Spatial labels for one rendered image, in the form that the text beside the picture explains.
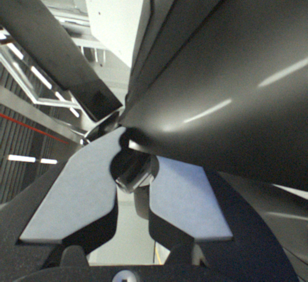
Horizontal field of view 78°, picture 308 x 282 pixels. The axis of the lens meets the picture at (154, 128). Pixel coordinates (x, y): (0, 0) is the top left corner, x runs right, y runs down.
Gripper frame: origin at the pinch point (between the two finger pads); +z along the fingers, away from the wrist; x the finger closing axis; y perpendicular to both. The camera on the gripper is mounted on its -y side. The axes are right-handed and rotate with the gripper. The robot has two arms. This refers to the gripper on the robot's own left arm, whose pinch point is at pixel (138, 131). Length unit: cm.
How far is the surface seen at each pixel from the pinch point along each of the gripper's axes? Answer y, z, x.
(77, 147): 676, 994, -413
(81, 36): -1, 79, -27
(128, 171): 11.6, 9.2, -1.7
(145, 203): 31.2, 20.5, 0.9
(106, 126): 7.0, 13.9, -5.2
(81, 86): 2.5, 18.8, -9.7
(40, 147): 528, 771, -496
